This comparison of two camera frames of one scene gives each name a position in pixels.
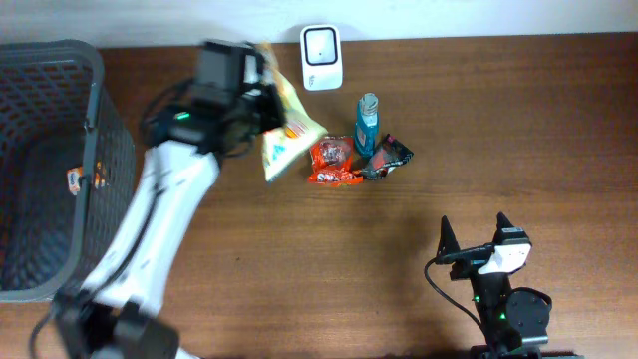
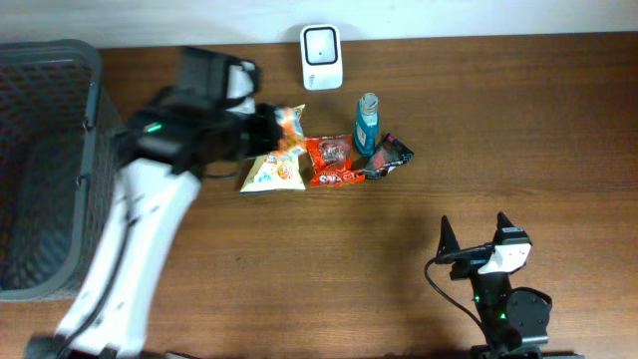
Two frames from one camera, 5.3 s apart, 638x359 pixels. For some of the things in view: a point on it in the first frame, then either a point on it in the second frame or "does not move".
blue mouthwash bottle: [367, 124] does not move
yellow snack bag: [299, 131] → [273, 172]
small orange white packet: [74, 179] → [292, 139]
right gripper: [449, 249] does not move
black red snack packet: [384, 158] does not move
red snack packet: [331, 159] does not move
